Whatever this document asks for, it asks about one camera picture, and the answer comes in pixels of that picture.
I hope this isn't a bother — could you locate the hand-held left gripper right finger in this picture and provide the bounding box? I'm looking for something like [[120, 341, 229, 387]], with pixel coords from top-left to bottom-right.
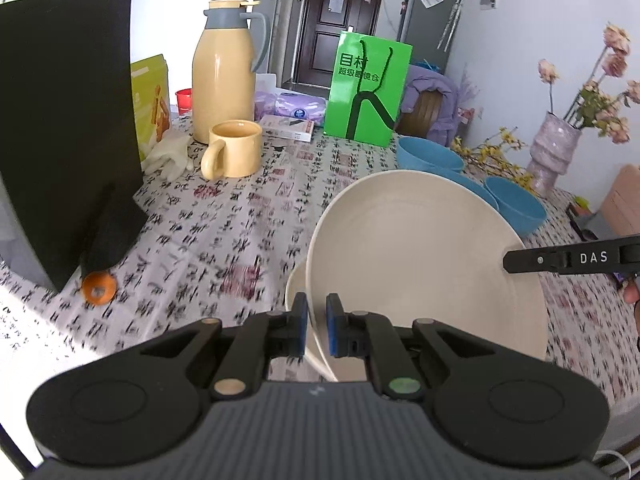
[[325, 292, 501, 403]]

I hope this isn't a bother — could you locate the yellow snack box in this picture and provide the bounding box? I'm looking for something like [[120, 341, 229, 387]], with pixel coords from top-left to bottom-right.
[[131, 54, 172, 161]]

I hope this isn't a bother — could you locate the small flat white box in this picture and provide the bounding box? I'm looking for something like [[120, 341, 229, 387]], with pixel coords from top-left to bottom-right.
[[257, 115, 316, 142]]

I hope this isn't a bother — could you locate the grey fridge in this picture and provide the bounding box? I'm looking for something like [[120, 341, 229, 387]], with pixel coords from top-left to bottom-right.
[[397, 0, 463, 76]]

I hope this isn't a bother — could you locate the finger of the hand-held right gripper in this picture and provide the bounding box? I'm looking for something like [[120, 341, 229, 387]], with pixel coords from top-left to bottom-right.
[[503, 234, 640, 281]]

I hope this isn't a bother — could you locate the yellow mug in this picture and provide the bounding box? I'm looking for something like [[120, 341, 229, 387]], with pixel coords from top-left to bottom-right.
[[200, 120, 263, 180]]

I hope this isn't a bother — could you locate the black paper bag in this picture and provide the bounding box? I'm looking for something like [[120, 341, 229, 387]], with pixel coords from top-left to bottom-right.
[[0, 0, 149, 293]]

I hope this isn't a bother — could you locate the pink carry case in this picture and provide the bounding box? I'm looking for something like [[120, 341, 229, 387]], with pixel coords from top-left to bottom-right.
[[600, 165, 640, 233]]

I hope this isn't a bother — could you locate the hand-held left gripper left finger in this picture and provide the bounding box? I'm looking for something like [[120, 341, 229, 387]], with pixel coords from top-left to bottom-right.
[[137, 292, 308, 401]]

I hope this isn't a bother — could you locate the white umbrella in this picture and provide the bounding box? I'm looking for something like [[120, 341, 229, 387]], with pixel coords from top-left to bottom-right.
[[437, 0, 464, 51]]

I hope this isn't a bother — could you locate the white glove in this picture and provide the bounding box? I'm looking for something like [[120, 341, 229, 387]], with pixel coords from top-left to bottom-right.
[[141, 129, 193, 178]]

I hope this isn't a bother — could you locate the cream plate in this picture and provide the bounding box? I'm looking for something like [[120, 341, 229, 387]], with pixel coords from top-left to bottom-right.
[[285, 258, 341, 382], [306, 170, 549, 383]]

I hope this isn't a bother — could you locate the green paper bag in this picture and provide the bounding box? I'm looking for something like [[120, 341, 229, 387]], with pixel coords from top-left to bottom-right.
[[323, 30, 414, 148]]

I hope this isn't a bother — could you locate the dried rose bouquet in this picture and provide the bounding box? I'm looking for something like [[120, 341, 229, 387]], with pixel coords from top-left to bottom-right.
[[537, 22, 640, 145]]

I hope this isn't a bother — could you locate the speckled ceramic vase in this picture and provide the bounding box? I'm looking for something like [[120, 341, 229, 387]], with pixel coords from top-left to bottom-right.
[[526, 111, 583, 196]]

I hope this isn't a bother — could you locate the purple covered chair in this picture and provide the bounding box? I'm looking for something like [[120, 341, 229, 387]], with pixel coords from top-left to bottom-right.
[[400, 62, 473, 146]]

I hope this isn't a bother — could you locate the yellow flower branch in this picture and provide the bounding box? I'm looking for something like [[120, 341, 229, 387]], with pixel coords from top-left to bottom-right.
[[450, 127, 536, 191]]

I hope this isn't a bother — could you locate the dark brown door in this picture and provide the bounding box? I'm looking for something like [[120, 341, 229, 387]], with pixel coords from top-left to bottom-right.
[[295, 0, 387, 91]]

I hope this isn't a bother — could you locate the purple tissue pack blue label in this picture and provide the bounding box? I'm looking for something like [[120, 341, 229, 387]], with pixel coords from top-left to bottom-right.
[[274, 94, 328, 126]]

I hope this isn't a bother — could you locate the blue bowl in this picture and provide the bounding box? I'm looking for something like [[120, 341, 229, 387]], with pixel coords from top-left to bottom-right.
[[397, 136, 466, 173], [484, 176, 548, 236], [440, 169, 501, 213]]

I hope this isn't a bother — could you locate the wooden chair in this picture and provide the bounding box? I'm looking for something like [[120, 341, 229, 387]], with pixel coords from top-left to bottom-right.
[[400, 91, 446, 138]]

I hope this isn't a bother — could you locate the yellow thermos jug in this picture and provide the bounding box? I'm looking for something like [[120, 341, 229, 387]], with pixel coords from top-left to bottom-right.
[[191, 0, 271, 145]]

